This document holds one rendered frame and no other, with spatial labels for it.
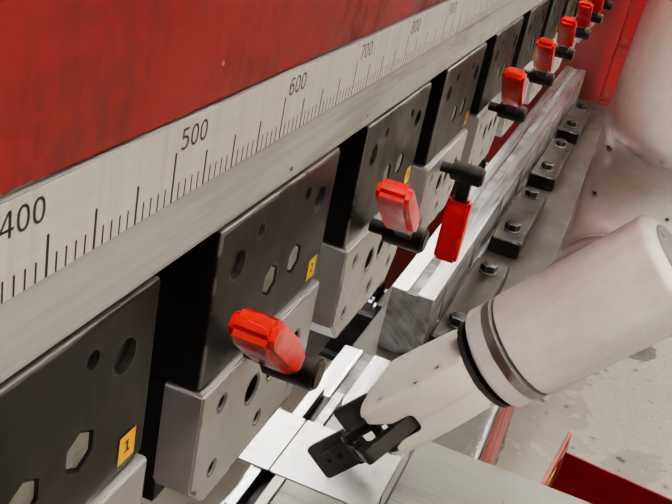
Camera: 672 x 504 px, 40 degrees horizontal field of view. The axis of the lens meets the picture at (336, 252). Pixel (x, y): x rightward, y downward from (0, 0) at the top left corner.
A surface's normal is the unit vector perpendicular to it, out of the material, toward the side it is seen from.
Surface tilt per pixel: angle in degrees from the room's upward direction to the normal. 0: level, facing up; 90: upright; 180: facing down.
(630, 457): 0
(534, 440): 0
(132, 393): 90
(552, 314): 72
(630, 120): 98
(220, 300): 90
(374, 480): 0
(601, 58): 90
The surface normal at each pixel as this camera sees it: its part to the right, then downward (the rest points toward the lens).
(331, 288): -0.35, 0.35
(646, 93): -0.80, 0.08
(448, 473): 0.18, -0.88
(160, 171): 0.92, 0.31
